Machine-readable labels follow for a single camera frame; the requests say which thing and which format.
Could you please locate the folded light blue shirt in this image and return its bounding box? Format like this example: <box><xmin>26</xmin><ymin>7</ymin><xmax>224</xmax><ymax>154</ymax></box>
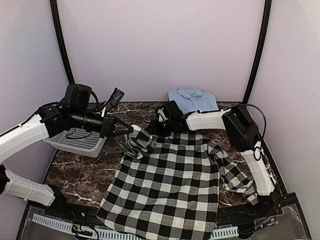
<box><xmin>168</xmin><ymin>89</ymin><xmax>219</xmax><ymax>114</ymax></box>

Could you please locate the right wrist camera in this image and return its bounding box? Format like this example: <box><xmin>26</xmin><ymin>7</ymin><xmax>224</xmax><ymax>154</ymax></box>
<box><xmin>155</xmin><ymin>106</ymin><xmax>171</xmax><ymax>123</ymax></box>

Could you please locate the left black frame post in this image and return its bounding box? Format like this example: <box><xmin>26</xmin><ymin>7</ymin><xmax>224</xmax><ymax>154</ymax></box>
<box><xmin>49</xmin><ymin>0</ymin><xmax>75</xmax><ymax>84</ymax></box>

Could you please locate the white slotted cable duct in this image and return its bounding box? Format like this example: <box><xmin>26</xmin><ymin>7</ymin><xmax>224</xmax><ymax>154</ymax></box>
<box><xmin>31</xmin><ymin>213</ymin><xmax>239</xmax><ymax>240</ymax></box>

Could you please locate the black white plaid shirt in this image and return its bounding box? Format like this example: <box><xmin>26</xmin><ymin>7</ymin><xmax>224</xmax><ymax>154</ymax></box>
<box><xmin>96</xmin><ymin>125</ymin><xmax>258</xmax><ymax>240</ymax></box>

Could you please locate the black front rail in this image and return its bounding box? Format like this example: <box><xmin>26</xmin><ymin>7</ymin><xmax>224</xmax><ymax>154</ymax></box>
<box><xmin>31</xmin><ymin>193</ymin><xmax>297</xmax><ymax>227</ymax></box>

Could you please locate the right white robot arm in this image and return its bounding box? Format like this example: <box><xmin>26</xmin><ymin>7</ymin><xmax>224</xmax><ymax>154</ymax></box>
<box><xmin>116</xmin><ymin>100</ymin><xmax>276</xmax><ymax>201</ymax></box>

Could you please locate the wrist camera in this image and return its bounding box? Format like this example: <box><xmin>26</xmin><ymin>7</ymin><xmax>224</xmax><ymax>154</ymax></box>
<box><xmin>108</xmin><ymin>87</ymin><xmax>125</xmax><ymax>108</ymax></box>
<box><xmin>155</xmin><ymin>106</ymin><xmax>171</xmax><ymax>123</ymax></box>

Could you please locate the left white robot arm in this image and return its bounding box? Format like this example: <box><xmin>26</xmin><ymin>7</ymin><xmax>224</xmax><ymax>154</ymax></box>
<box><xmin>0</xmin><ymin>83</ymin><xmax>133</xmax><ymax>218</ymax></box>

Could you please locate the grey plastic basket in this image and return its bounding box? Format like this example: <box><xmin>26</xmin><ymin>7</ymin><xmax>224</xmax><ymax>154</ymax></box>
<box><xmin>43</xmin><ymin>128</ymin><xmax>106</xmax><ymax>158</ymax></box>

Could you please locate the right black frame post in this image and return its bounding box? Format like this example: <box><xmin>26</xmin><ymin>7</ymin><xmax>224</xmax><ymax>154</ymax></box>
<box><xmin>242</xmin><ymin>0</ymin><xmax>272</xmax><ymax>104</ymax></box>

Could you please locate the black frame post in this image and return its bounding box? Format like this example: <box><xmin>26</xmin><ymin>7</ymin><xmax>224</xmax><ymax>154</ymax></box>
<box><xmin>242</xmin><ymin>0</ymin><xmax>272</xmax><ymax>104</ymax></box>
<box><xmin>49</xmin><ymin>0</ymin><xmax>75</xmax><ymax>84</ymax></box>

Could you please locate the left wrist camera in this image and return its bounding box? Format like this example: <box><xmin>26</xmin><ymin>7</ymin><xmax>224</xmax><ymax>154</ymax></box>
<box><xmin>108</xmin><ymin>87</ymin><xmax>125</xmax><ymax>108</ymax></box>

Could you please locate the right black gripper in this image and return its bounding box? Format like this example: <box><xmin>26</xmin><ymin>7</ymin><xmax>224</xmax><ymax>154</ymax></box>
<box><xmin>146</xmin><ymin>117</ymin><xmax>176</xmax><ymax>137</ymax></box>

